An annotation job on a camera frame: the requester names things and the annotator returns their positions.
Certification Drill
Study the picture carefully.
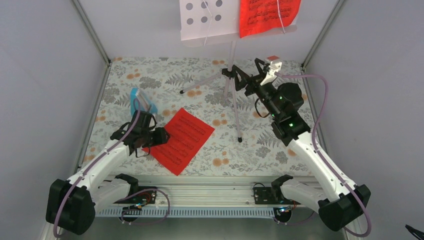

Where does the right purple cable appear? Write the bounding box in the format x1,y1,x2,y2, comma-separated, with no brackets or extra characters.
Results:
274,73,373,238

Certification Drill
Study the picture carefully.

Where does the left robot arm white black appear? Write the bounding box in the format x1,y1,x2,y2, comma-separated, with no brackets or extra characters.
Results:
45,110,171,238

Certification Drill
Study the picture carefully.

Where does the aluminium rail base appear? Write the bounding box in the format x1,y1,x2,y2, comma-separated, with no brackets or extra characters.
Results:
95,175,321,225

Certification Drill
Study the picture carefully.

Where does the floral table mat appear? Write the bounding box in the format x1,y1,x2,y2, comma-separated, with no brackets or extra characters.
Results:
83,57,312,177

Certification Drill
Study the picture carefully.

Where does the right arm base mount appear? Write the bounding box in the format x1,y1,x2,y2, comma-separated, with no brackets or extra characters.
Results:
252,174,302,226

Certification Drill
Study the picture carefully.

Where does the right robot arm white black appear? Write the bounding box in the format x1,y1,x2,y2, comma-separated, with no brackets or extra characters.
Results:
222,56,371,232

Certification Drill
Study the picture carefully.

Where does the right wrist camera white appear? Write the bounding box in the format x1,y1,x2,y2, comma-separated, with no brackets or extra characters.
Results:
260,55,282,86

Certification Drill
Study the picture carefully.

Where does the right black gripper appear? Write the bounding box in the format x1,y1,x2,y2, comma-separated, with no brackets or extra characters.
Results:
232,58,281,119

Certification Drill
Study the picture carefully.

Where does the red sheet music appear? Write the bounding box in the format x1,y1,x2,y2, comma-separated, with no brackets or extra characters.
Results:
142,108,215,176
239,0,302,38

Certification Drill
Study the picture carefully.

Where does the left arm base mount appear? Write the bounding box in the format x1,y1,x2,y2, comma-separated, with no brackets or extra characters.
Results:
113,173,157,211

